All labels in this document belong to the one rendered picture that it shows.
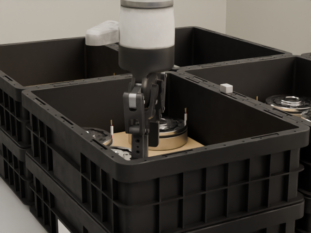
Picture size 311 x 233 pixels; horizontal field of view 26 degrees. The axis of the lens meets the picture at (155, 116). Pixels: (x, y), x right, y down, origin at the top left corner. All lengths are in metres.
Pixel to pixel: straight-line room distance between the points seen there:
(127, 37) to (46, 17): 3.83
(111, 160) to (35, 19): 3.86
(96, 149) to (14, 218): 0.39
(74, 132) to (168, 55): 0.17
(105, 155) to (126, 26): 0.17
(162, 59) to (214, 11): 4.69
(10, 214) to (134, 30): 0.50
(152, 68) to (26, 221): 0.45
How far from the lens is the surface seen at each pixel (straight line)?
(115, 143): 1.18
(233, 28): 5.60
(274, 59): 1.39
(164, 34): 0.87
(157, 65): 0.88
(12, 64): 1.56
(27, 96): 1.11
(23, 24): 4.63
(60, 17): 4.75
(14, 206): 1.27
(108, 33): 0.89
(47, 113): 1.03
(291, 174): 0.98
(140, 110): 0.86
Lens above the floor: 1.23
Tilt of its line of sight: 17 degrees down
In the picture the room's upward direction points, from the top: straight up
